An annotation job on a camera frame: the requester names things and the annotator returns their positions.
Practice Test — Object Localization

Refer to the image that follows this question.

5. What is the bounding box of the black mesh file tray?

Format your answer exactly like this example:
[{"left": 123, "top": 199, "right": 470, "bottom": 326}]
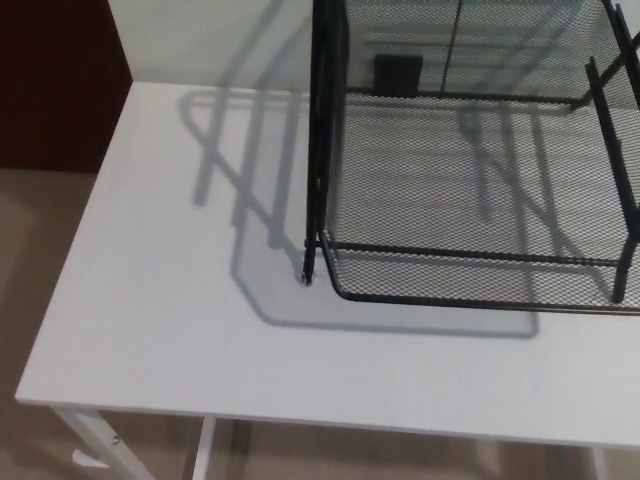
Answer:
[{"left": 319, "top": 0, "right": 640, "bottom": 316}]

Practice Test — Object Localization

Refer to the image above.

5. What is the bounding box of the white desk leg frame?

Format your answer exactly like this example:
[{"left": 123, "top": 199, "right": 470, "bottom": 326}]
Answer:
[{"left": 47, "top": 404, "right": 219, "bottom": 480}]

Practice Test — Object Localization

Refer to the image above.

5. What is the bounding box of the dark brown wooden panel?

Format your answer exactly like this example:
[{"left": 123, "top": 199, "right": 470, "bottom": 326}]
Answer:
[{"left": 0, "top": 0, "right": 134, "bottom": 174}]

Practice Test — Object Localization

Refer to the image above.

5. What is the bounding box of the black metal tray rack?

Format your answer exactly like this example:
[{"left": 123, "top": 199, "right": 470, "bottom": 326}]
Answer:
[{"left": 301, "top": 0, "right": 640, "bottom": 305}]

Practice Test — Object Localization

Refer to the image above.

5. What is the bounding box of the black rectangular wall box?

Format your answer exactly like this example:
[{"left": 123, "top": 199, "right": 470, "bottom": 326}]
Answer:
[{"left": 374, "top": 53, "right": 423, "bottom": 99}]

